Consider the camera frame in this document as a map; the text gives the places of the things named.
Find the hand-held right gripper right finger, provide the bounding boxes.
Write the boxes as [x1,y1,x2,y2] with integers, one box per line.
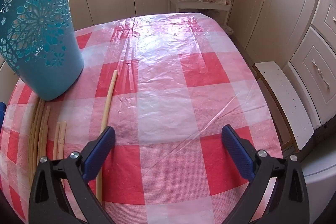
[221,124,310,224]

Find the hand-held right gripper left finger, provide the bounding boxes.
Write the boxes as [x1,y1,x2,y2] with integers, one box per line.
[28,126,116,224]

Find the pile of wooden chopsticks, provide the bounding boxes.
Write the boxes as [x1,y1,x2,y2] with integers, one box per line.
[28,101,67,182]

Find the pale bamboo chopstick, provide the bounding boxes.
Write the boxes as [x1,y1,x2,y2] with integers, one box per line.
[95,70,118,205]

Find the teal perforated plastic basket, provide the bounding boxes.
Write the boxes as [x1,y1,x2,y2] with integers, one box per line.
[0,0,85,102]

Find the white bench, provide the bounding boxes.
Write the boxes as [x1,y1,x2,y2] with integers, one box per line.
[253,61,315,152]

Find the red white checked tablecloth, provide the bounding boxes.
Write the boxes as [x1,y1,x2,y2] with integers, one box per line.
[0,12,284,224]

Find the white plastic object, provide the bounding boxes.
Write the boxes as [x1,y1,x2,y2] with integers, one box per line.
[299,158,336,224]

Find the cream drawer unit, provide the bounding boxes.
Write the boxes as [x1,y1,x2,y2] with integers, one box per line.
[286,0,336,132]

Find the cream corner cabinets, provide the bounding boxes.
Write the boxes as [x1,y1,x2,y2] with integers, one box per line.
[227,0,322,69]

